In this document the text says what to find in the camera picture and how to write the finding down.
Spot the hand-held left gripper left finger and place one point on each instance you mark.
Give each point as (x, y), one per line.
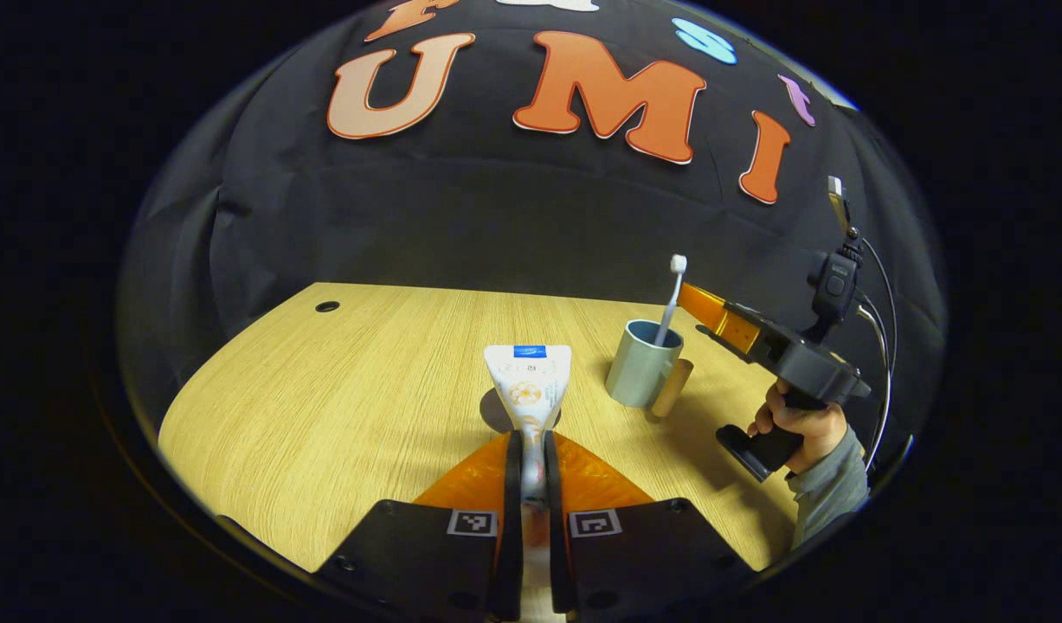
(513, 484)

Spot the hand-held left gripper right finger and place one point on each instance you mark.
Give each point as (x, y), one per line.
(555, 484)

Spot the white toothbrush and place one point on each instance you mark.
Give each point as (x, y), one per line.
(672, 298)

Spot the white toothpaste tube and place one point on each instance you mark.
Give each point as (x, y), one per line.
(528, 381)

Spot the black backdrop cloth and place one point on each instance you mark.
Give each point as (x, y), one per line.
(496, 216)

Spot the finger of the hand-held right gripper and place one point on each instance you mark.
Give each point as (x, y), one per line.
(712, 316)

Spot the round dark brown coaster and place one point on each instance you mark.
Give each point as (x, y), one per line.
(493, 414)

